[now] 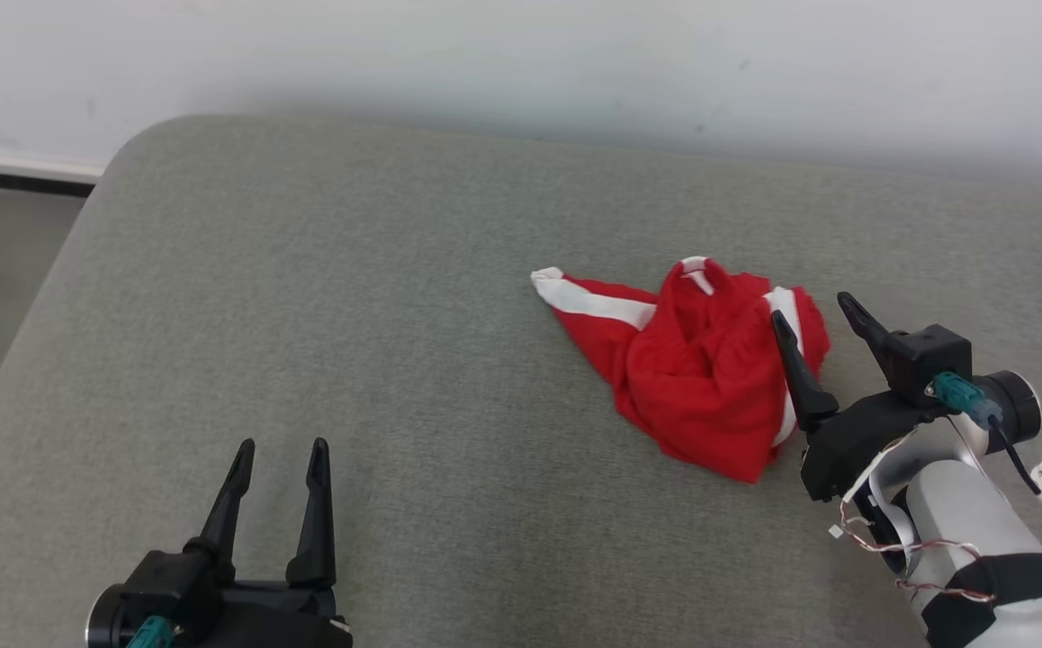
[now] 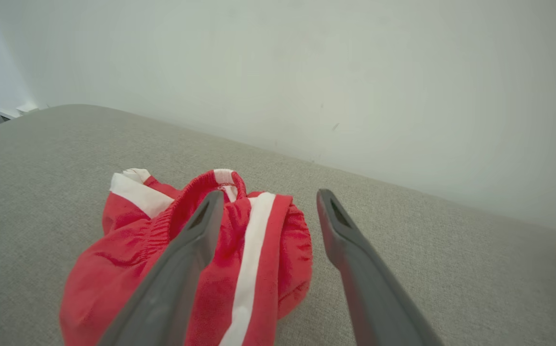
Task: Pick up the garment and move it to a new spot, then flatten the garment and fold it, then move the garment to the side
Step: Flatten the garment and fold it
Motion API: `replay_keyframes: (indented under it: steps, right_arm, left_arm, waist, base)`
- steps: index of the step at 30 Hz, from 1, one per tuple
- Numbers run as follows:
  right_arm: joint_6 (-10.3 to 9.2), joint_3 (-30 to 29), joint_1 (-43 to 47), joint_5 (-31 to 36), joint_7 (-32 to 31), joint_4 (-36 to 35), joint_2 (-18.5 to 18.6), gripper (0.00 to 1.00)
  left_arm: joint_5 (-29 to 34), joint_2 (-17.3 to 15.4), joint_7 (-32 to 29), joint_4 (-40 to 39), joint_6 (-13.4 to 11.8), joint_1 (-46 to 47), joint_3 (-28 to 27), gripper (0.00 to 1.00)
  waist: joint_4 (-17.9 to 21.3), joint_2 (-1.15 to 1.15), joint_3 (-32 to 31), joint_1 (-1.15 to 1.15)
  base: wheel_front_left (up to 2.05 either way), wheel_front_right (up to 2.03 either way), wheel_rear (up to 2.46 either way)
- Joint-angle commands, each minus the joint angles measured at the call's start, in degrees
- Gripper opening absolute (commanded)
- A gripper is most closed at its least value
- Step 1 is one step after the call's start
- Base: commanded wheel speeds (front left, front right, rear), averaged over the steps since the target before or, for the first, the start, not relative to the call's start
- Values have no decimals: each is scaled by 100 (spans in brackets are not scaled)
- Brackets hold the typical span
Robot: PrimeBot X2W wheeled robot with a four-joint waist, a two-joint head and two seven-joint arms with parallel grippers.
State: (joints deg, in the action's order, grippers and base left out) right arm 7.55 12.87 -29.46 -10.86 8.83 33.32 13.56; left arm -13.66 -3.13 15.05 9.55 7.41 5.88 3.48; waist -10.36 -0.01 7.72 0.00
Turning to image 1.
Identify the red shorts white stripes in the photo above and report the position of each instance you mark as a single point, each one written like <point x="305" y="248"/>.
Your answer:
<point x="701" y="378"/>

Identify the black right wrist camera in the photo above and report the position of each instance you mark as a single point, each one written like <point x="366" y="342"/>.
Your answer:
<point x="930" y="355"/>

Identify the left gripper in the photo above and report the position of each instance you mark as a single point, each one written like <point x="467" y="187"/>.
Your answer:
<point x="278" y="621"/>

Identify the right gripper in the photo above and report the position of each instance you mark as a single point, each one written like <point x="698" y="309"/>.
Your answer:
<point x="845" y="441"/>

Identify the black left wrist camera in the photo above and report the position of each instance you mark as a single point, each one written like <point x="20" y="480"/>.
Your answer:
<point x="170" y="585"/>

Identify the white wall skirting board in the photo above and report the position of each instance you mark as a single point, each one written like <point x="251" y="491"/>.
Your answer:
<point x="17" y="166"/>

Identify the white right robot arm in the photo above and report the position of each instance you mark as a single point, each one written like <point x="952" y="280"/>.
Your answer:
<point x="962" y="513"/>

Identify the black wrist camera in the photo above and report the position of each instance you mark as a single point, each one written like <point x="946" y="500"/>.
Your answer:
<point x="170" y="585"/>
<point x="930" y="355"/>

